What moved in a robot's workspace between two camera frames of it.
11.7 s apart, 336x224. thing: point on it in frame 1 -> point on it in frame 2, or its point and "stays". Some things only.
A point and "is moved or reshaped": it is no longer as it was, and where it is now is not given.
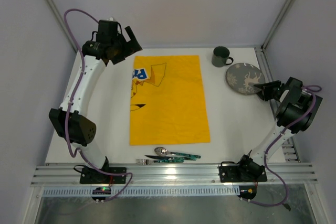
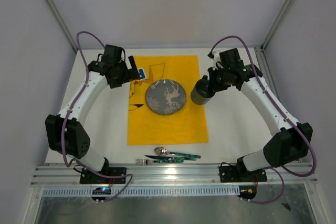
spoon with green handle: (161, 151) stays
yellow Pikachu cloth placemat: (167, 106) stays
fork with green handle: (148, 161) stays
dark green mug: (220, 57) is moved or reshaped
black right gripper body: (279, 88) -> (219, 77)
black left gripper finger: (134, 45) -> (133, 63)
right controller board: (247, 192) stays
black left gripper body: (119, 43) -> (121, 74)
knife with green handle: (173, 157) stays
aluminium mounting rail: (67, 175) stays
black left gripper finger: (135, 48) -> (131, 74)
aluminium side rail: (287, 142) stays
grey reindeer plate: (241, 78) is moved or reshaped
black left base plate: (89, 176) stays
